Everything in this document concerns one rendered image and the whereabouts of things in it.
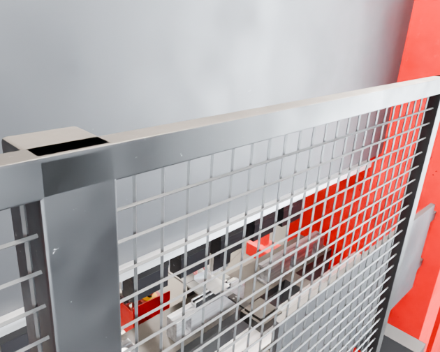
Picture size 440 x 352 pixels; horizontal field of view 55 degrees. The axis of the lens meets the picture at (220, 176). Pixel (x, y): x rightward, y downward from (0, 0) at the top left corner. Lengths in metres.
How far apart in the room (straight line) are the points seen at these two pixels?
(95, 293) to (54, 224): 0.06
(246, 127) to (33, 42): 0.55
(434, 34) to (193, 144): 1.79
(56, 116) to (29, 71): 0.10
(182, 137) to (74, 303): 0.13
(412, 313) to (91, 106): 1.92
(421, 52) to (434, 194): 0.62
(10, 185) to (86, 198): 0.05
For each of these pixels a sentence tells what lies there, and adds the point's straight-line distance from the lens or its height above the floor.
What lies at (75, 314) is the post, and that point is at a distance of 0.30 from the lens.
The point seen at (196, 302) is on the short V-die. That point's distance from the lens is 1.73.
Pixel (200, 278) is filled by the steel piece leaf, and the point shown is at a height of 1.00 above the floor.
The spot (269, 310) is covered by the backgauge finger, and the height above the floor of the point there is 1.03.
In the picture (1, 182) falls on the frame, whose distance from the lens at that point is 0.24.
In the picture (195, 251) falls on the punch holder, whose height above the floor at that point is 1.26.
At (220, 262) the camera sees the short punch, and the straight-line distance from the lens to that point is 1.73.
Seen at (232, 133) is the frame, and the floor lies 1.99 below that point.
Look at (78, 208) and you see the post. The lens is 0.26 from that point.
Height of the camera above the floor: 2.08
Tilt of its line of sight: 22 degrees down
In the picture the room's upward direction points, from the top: 4 degrees clockwise
